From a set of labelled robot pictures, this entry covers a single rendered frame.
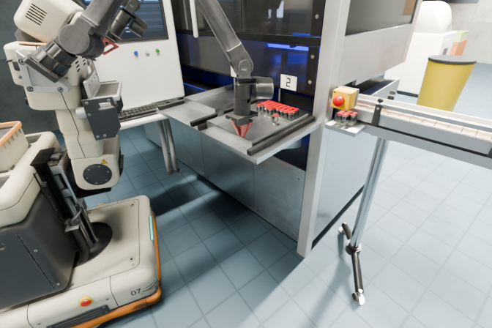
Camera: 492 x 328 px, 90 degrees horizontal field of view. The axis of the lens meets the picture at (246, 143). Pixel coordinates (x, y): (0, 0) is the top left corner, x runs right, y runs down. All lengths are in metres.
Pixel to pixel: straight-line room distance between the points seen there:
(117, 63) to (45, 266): 0.99
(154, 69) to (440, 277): 2.00
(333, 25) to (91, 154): 1.03
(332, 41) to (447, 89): 2.89
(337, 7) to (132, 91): 1.16
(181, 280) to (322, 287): 0.77
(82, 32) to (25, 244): 0.77
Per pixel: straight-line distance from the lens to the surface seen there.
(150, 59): 1.60
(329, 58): 1.02
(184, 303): 1.52
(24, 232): 1.18
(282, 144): 0.89
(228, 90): 1.50
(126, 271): 1.37
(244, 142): 0.86
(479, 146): 1.08
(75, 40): 0.85
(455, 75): 3.75
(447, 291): 1.81
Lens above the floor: 1.31
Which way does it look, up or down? 29 degrees down
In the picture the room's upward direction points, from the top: 2 degrees counter-clockwise
